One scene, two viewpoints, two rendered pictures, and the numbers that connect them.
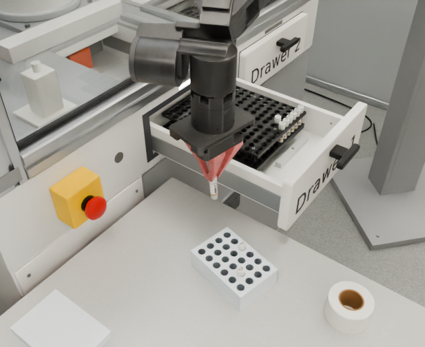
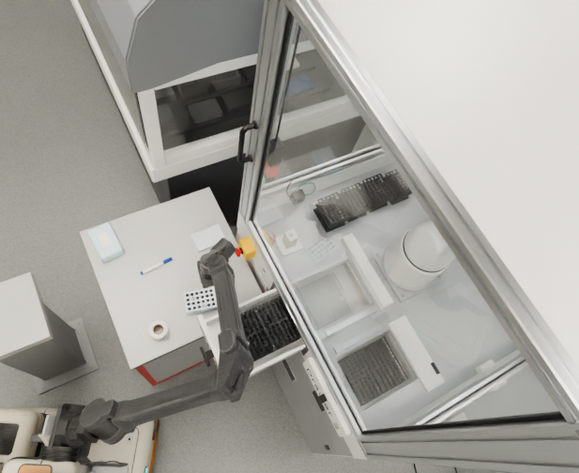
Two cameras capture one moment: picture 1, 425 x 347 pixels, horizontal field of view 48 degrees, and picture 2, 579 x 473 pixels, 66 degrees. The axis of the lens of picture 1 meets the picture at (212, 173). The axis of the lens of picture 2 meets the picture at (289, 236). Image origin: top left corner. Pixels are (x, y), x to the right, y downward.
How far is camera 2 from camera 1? 146 cm
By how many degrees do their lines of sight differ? 57
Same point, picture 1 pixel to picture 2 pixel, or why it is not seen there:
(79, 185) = (244, 245)
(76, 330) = (205, 241)
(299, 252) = (195, 333)
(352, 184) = not seen: outside the picture
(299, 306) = (172, 317)
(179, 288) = not seen: hidden behind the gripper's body
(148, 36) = (225, 244)
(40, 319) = (216, 232)
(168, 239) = not seen: hidden behind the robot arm
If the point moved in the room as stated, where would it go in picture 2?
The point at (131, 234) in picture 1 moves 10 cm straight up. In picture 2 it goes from (241, 275) to (243, 267)
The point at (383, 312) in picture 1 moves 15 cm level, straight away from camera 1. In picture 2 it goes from (151, 345) to (169, 380)
